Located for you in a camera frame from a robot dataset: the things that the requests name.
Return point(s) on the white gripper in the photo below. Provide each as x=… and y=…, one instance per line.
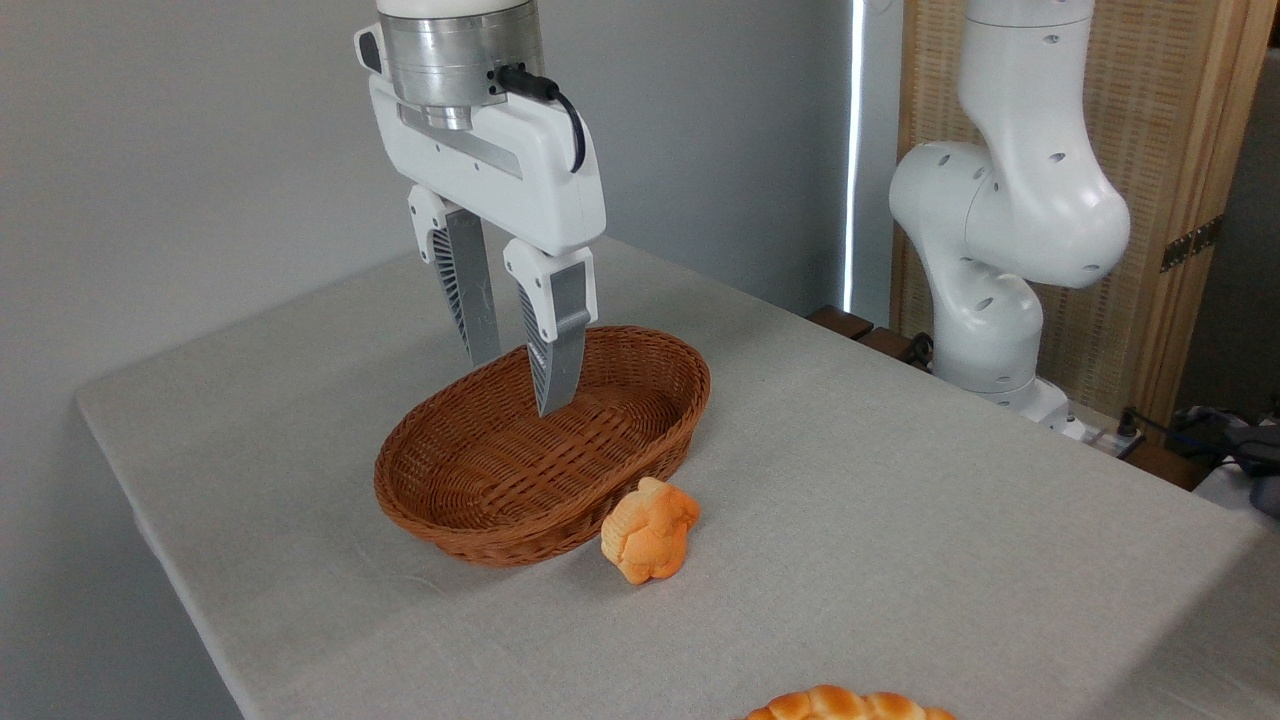
x=520, y=175

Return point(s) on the long braided bread loaf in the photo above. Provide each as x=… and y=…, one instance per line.
x=850, y=705

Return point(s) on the small orange bread roll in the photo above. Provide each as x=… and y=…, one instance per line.
x=650, y=535

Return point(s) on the brown wicker basket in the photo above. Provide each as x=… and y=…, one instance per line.
x=470, y=470

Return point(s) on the silver metal wrist flange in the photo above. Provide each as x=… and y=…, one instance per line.
x=450, y=60

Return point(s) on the grey tablecloth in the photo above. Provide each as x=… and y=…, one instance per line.
x=900, y=560

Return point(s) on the wooden rattan folding screen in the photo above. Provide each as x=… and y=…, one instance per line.
x=1160, y=120

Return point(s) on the brass screen hinge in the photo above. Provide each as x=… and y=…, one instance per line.
x=1190, y=243

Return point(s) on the dark grey bag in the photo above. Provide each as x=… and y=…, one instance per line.
x=1250, y=450

